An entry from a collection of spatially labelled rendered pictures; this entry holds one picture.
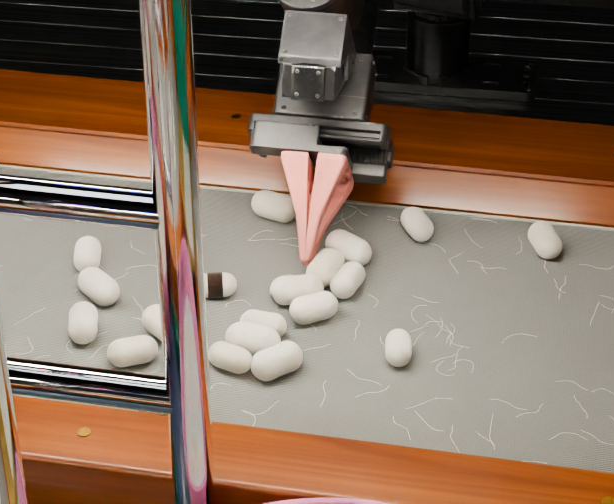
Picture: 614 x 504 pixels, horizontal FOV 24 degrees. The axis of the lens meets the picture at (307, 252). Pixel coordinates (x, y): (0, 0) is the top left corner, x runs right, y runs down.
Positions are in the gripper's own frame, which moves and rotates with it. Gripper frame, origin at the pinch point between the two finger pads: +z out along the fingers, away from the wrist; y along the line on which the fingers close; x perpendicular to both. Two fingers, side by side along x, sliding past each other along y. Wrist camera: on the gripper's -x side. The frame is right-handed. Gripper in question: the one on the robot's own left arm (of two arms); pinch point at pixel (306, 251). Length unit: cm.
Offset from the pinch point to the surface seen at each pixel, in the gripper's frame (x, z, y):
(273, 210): 4.2, -4.0, -3.7
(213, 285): -2.6, 3.7, -5.9
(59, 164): 8.4, -7.3, -22.5
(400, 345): -6.1, 7.2, 8.0
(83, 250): -1.8, 2.0, -16.0
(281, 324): -5.1, 6.5, -0.3
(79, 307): -6.4, 7.0, -14.1
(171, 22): -41.6, 0.2, -1.0
